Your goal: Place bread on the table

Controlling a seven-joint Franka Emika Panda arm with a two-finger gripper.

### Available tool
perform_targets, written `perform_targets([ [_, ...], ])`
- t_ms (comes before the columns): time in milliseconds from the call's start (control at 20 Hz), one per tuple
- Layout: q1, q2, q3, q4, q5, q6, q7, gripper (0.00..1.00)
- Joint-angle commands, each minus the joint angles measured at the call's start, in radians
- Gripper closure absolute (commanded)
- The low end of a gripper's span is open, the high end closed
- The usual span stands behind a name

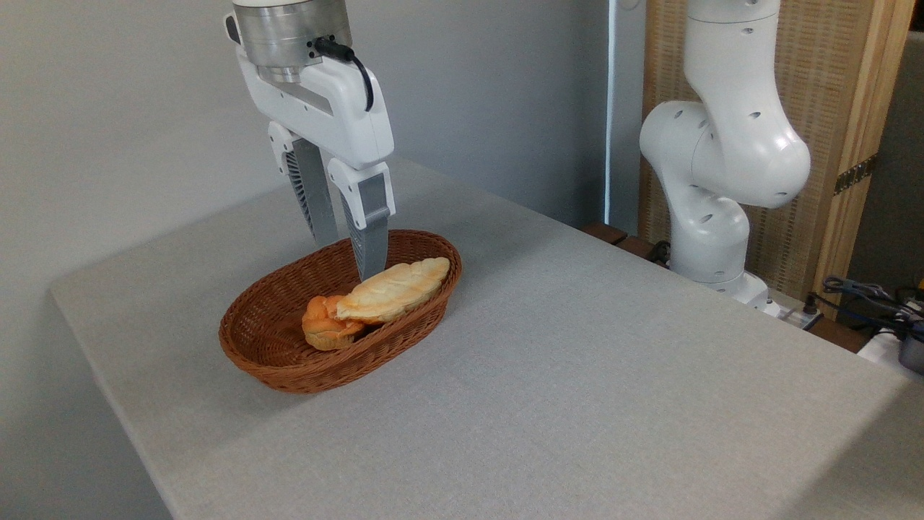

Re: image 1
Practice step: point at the wooden rattan folding screen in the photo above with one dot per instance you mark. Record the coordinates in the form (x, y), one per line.
(823, 72)

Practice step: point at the round orange bread bun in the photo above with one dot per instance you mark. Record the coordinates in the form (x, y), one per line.
(321, 328)

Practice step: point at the long braided bread loaf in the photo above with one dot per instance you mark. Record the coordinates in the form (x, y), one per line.
(393, 289)

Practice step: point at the dark brown wooden board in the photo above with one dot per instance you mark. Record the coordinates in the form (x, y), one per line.
(613, 235)

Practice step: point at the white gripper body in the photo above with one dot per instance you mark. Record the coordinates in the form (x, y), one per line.
(339, 108)

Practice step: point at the white vertical wall trim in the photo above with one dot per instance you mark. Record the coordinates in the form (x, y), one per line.
(611, 108)

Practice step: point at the brass screen hinge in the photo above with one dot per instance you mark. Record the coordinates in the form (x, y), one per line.
(855, 175)

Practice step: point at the brown wicker basket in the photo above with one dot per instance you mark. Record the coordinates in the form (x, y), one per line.
(274, 354)

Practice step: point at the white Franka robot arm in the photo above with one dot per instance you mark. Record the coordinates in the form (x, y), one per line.
(722, 152)

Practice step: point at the white power strip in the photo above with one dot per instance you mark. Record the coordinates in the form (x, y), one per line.
(794, 315)

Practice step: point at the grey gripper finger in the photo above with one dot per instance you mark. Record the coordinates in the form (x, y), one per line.
(314, 188)
(369, 217)

